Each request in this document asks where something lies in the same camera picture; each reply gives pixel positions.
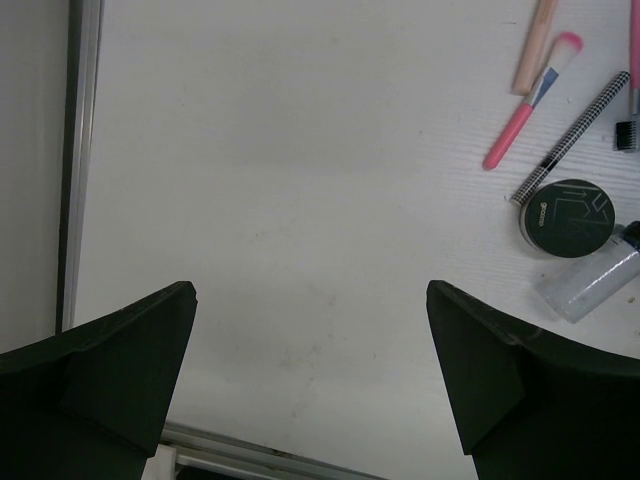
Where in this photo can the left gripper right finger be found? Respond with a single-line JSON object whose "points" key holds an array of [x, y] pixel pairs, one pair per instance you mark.
{"points": [[530, 404]]}

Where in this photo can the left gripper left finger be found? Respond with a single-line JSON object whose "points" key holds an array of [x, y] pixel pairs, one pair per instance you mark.
{"points": [[91, 403]]}

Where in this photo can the small black-capped clear bottle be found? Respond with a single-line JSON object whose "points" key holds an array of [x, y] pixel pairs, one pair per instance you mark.
{"points": [[590, 281]]}

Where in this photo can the black round powder jar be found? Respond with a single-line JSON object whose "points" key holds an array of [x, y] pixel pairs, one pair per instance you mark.
{"points": [[568, 219]]}

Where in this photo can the pink eyebrow comb brush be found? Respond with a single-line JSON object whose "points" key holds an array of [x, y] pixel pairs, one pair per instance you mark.
{"points": [[627, 132]]}

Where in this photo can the beige concealer stick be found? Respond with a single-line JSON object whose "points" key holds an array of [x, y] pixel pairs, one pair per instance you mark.
{"points": [[534, 47]]}

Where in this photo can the pink makeup brush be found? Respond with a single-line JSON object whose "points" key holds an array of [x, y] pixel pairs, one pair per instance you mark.
{"points": [[565, 48]]}

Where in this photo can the checkered eyeliner pen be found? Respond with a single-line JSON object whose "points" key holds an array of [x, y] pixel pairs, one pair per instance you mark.
{"points": [[570, 137]]}

